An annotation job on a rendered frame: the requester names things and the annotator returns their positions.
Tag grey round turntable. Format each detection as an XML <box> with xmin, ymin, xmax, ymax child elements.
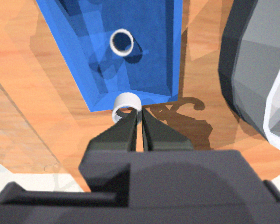
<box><xmin>218</xmin><ymin>0</ymin><xmax>280</xmax><ymax>150</ymax></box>

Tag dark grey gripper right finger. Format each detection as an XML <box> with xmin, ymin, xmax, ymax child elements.
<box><xmin>142</xmin><ymin>108</ymin><xmax>195</xmax><ymax>151</ymax></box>

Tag silver metal bushing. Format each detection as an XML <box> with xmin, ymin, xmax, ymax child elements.
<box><xmin>110</xmin><ymin>29</ymin><xmax>134</xmax><ymax>56</ymax></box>
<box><xmin>112</xmin><ymin>92</ymin><xmax>142</xmax><ymax>125</ymax></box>

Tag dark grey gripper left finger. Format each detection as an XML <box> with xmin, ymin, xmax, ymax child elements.
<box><xmin>84</xmin><ymin>108</ymin><xmax>137</xmax><ymax>153</ymax></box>

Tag blue open box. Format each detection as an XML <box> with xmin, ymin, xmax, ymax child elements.
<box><xmin>36</xmin><ymin>0</ymin><xmax>183</xmax><ymax>112</ymax></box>

